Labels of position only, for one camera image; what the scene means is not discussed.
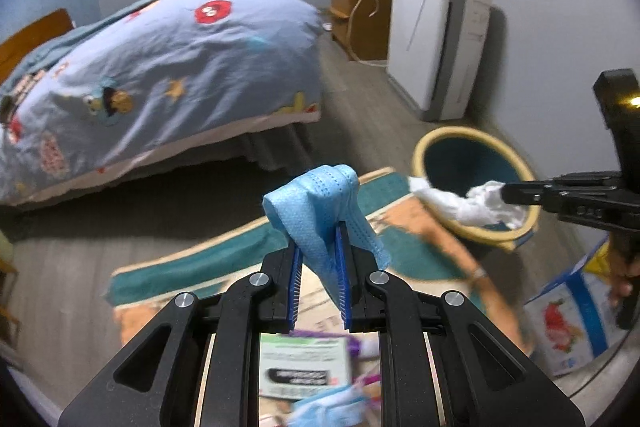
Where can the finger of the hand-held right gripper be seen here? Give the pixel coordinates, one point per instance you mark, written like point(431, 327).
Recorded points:
point(585, 214)
point(550, 189)

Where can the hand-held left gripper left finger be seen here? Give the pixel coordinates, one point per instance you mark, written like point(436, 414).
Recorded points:
point(296, 292)

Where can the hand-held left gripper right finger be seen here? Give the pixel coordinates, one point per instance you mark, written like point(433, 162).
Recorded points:
point(344, 292)

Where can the white tissue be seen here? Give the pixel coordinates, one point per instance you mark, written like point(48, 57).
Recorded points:
point(480, 207)

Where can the blue face mask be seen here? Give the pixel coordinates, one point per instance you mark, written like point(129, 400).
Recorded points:
point(320, 207)
point(330, 409)

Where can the yellow and teal bin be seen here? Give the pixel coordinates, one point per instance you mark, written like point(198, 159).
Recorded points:
point(465, 157)

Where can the person's right hand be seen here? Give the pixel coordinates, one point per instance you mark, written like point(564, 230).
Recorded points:
point(627, 279)

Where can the white flat cardboard box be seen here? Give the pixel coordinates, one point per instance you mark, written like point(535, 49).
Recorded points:
point(305, 357)

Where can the blue fruit printed carton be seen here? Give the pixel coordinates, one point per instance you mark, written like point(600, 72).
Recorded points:
point(560, 322)

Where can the white air purifier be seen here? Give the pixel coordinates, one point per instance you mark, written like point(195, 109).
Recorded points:
point(425, 47)

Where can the bed with cartoon duvet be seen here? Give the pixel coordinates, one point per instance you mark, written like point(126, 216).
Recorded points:
point(175, 72)

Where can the wooden television cabinet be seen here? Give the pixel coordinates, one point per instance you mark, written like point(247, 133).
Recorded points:
point(345, 17)

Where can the small brown cloth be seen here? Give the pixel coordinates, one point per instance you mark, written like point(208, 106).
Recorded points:
point(5, 108)

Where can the wooden bed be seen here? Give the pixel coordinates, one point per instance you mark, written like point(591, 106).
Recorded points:
point(45, 32)

